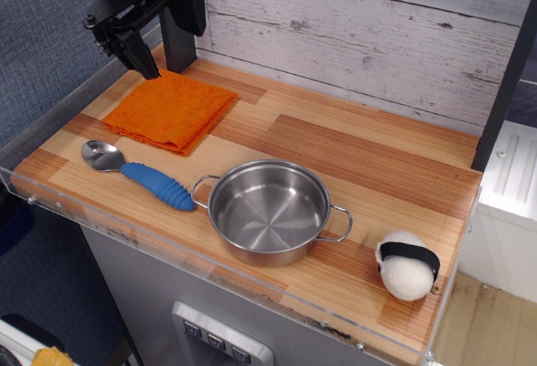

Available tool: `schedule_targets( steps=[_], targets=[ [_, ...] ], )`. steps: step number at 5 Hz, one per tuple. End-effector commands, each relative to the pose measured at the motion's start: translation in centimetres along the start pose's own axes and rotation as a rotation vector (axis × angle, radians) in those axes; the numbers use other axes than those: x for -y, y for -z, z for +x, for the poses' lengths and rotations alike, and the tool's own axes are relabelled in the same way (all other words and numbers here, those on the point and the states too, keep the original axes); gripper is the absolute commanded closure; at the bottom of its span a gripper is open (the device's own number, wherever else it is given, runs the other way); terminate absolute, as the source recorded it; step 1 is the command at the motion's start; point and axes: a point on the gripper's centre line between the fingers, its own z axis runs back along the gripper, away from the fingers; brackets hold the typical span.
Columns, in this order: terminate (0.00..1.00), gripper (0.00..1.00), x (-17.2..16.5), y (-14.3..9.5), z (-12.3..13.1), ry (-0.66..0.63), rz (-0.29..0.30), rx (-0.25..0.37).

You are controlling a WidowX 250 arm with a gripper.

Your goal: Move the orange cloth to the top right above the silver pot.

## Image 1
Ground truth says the orange cloth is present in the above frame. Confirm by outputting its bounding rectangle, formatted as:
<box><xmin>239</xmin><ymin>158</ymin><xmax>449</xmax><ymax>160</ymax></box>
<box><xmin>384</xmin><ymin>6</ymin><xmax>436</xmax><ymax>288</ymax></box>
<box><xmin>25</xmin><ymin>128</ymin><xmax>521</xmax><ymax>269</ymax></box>
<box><xmin>103</xmin><ymin>70</ymin><xmax>237</xmax><ymax>157</ymax></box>

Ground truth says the yellow object bottom left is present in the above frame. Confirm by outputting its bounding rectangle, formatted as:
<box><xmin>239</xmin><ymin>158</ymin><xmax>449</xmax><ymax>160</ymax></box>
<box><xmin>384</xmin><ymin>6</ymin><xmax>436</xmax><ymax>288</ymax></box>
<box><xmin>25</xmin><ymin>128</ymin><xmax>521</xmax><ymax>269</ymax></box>
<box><xmin>31</xmin><ymin>347</ymin><xmax>75</xmax><ymax>366</ymax></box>

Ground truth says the dark grey left post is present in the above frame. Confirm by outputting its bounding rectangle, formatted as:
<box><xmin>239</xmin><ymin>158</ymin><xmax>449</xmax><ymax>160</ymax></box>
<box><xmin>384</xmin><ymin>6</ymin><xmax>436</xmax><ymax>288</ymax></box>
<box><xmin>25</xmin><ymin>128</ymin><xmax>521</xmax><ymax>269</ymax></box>
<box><xmin>159</xmin><ymin>8</ymin><xmax>197</xmax><ymax>73</ymax></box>

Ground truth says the white metal side cabinet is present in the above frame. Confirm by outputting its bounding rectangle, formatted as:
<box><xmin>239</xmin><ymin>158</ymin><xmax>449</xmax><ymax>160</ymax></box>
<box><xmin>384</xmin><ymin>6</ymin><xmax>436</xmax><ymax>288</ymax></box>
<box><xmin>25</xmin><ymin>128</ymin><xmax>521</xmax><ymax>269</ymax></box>
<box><xmin>459</xmin><ymin>121</ymin><xmax>536</xmax><ymax>302</ymax></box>

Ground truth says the dark grey right post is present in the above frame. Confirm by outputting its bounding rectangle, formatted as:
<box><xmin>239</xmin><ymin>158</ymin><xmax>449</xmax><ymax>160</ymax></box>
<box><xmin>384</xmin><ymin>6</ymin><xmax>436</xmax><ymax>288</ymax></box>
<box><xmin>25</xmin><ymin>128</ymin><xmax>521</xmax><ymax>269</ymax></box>
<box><xmin>471</xmin><ymin>0</ymin><xmax>536</xmax><ymax>172</ymax></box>

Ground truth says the white plush sushi toy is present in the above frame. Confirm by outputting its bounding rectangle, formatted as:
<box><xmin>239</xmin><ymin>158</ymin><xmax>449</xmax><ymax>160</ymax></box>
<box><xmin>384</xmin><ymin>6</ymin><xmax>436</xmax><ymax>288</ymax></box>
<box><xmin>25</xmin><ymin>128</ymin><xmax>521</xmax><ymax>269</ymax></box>
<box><xmin>375</xmin><ymin>231</ymin><xmax>441</xmax><ymax>301</ymax></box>

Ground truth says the clear acrylic table guard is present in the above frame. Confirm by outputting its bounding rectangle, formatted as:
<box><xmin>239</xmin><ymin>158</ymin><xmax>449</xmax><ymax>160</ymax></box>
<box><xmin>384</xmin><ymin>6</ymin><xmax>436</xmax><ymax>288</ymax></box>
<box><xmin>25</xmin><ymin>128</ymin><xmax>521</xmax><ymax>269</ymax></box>
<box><xmin>0</xmin><ymin>21</ymin><xmax>483</xmax><ymax>366</ymax></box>

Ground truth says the dark grey post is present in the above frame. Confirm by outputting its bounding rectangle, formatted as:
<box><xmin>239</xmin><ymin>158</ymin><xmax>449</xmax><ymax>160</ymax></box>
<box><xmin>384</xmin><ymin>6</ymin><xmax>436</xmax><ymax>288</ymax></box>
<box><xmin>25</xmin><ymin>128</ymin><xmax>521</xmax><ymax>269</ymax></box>
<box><xmin>471</xmin><ymin>0</ymin><xmax>536</xmax><ymax>172</ymax></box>
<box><xmin>159</xmin><ymin>8</ymin><xmax>197</xmax><ymax>73</ymax></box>

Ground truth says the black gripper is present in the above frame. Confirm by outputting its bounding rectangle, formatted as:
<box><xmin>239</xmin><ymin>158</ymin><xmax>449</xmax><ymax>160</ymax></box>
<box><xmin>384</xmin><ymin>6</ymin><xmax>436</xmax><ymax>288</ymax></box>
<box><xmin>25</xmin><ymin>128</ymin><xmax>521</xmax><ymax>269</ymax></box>
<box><xmin>83</xmin><ymin>0</ymin><xmax>206</xmax><ymax>80</ymax></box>

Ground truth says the grey button control panel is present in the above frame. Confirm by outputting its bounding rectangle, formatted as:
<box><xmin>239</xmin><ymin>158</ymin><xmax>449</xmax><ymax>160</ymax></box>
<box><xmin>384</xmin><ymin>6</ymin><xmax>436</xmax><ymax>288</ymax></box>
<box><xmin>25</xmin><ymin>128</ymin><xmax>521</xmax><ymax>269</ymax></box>
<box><xmin>171</xmin><ymin>301</ymin><xmax>274</xmax><ymax>365</ymax></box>

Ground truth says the silver metal pot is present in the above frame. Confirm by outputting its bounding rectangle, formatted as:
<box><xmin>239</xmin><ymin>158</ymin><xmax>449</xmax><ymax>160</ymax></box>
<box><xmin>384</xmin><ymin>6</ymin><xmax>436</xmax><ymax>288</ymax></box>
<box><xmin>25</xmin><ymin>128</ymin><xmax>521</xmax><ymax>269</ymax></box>
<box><xmin>196</xmin><ymin>159</ymin><xmax>336</xmax><ymax>267</ymax></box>

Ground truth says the spoon with blue handle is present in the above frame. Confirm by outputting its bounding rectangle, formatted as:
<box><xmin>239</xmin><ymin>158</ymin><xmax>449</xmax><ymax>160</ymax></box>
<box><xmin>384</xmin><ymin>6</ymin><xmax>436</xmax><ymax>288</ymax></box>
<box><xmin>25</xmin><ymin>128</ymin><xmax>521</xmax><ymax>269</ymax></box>
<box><xmin>81</xmin><ymin>140</ymin><xmax>196</xmax><ymax>212</ymax></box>

